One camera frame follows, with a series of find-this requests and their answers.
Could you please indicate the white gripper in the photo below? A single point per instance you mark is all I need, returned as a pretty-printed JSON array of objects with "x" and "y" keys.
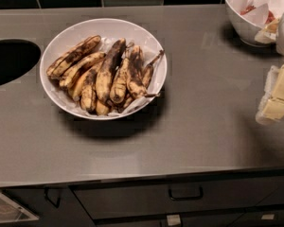
[{"x": 271, "y": 109}]

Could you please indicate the dark long banana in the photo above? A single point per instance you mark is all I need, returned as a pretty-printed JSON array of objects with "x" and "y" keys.
[{"x": 105, "y": 74}]

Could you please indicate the white bowl at right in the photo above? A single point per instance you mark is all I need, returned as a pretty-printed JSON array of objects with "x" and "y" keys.
[{"x": 246, "y": 30}]

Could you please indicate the far right stemmed banana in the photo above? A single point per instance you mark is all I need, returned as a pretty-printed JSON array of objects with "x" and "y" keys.
[{"x": 149, "y": 69}]

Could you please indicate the dark right curved banana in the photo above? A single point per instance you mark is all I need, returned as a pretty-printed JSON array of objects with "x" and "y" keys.
[{"x": 134, "y": 74}]

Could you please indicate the small centre spotted banana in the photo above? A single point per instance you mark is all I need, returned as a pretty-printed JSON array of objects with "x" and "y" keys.
[{"x": 118, "y": 89}]

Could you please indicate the white paper bowl liner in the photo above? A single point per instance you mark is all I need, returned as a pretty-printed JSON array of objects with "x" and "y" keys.
[{"x": 128, "y": 98}]

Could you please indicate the bottom small banana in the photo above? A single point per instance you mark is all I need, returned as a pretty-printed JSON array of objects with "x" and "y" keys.
[{"x": 102, "y": 108}]

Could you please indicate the lower left spotted banana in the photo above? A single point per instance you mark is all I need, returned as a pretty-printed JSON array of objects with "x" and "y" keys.
[{"x": 84, "y": 89}]

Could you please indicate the large white banana bowl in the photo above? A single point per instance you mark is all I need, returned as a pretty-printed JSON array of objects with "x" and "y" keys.
[{"x": 110, "y": 30}]

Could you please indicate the top left spotted banana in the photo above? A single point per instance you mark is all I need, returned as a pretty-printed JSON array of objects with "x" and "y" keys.
[{"x": 77, "y": 52}]

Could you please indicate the dark left cabinet door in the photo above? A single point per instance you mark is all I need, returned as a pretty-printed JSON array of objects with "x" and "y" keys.
[{"x": 55, "y": 207}]

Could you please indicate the round hole in counter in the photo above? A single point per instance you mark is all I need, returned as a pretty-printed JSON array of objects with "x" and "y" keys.
[{"x": 17, "y": 57}]

